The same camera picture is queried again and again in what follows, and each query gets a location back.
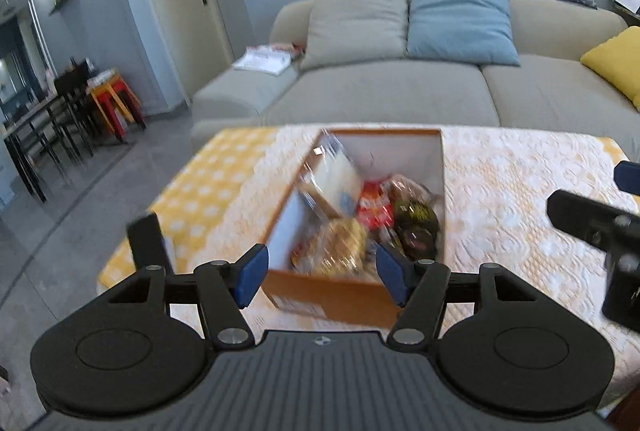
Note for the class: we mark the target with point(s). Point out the small red snack packet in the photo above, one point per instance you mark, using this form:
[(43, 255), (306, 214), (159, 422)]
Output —
[(375, 206)]

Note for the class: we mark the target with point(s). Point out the green wall shelf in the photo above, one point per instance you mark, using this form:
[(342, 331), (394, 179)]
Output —
[(62, 0)]

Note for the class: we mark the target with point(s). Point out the white lace tablecloth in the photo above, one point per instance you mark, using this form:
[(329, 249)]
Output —
[(500, 191)]

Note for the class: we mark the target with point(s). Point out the peanut snack packet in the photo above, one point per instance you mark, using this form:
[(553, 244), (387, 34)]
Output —
[(407, 188)]

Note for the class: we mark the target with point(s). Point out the smartphone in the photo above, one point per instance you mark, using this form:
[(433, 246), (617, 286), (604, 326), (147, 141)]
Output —
[(147, 241)]

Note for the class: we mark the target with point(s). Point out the yellow cushion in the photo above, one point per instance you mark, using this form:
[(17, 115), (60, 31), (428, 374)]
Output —
[(617, 61)]

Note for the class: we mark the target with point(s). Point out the white booklet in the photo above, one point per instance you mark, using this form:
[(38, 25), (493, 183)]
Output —
[(265, 59)]

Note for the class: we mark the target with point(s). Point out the beige sofa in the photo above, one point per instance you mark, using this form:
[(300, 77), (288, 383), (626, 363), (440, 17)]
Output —
[(390, 96)]

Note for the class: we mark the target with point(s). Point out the clear bag of cookies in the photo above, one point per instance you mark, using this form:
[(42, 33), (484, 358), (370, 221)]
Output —
[(340, 243)]

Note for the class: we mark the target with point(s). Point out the pile of papers and books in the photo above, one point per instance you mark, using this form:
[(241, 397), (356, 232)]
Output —
[(625, 0)]

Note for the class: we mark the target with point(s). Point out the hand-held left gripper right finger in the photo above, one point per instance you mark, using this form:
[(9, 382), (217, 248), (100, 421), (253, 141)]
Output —
[(392, 272)]

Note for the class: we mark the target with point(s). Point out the blue cushion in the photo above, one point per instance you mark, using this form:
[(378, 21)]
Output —
[(460, 26)]

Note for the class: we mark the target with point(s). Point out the bagged bread loaf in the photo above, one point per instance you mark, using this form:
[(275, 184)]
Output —
[(335, 176)]

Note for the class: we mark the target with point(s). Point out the beige cushion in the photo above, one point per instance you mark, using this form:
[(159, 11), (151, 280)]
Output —
[(355, 26)]

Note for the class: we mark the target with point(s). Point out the orange cardboard box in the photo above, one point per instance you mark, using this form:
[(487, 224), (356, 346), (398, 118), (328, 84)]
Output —
[(325, 296)]

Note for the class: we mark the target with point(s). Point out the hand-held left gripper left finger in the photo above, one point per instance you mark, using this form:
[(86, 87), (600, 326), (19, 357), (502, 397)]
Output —
[(252, 273)]

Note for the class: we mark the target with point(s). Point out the dark green snack packet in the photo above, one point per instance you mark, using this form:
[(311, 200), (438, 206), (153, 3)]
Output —
[(415, 213)]

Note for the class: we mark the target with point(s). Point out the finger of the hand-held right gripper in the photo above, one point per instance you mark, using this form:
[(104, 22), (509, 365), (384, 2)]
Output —
[(585, 218), (631, 178)]

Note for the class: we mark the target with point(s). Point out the stacked red yellow stools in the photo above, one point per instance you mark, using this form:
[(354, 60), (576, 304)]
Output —
[(117, 103)]

